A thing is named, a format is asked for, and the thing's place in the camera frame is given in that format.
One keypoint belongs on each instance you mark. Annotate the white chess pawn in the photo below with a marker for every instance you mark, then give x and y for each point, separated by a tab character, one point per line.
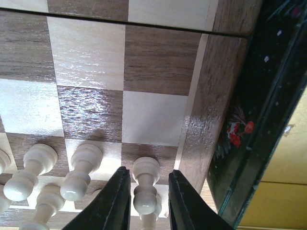
38	160
4	161
149	221
85	160
146	173

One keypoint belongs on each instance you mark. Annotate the wooden chess board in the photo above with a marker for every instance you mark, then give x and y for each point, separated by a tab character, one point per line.
117	74

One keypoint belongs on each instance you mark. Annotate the gold tin lid tray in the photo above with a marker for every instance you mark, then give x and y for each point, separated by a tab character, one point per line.
272	80

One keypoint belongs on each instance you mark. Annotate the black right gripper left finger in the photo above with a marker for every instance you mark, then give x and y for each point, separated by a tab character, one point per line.
110	209

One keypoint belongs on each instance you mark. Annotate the white chess piece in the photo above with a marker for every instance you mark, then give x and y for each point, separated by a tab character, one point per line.
48	204
4	201

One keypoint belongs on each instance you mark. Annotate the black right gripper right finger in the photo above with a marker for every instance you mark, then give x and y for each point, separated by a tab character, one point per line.
187	210

